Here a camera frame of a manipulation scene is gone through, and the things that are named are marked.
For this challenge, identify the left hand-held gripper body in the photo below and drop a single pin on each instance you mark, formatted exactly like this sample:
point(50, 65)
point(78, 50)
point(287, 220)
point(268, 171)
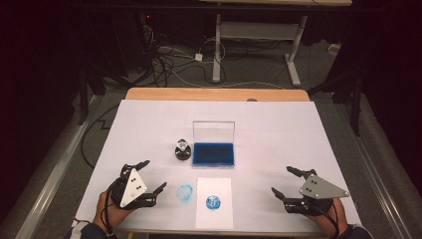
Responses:
point(132, 189)

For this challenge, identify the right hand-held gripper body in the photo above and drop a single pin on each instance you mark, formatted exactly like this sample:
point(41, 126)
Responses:
point(320, 191)

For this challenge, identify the round black stamp cap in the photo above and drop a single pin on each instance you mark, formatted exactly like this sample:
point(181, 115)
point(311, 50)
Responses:
point(183, 155)

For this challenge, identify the white paper sheet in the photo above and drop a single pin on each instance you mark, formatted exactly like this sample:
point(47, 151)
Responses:
point(214, 219)

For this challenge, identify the person's right hand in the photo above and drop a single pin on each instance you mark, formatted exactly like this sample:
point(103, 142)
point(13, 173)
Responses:
point(326, 219)

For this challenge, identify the person's left hand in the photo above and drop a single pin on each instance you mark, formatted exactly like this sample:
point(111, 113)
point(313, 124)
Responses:
point(112, 215)

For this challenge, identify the large white table cover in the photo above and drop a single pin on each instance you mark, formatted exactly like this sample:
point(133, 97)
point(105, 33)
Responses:
point(265, 132)

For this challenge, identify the blue ink pad box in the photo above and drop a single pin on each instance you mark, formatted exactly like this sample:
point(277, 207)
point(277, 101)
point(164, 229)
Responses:
point(213, 154)

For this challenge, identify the black metal stand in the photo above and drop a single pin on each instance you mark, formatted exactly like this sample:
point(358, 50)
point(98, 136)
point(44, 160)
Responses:
point(356, 113)
point(83, 106)

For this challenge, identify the grey table grommet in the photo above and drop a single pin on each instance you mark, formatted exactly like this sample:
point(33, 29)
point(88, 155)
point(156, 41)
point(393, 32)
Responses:
point(252, 99)

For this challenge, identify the white power adapter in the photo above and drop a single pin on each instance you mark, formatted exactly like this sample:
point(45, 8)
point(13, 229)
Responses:
point(198, 57)

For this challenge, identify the small white floor box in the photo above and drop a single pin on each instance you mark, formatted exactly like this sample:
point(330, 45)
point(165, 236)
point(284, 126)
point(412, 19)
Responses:
point(333, 49)

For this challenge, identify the white-framed desk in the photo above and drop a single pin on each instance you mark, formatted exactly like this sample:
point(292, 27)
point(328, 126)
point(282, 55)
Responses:
point(258, 30)

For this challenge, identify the silver metal rail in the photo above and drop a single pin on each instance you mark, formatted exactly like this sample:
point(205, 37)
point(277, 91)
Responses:
point(375, 179)
point(56, 172)

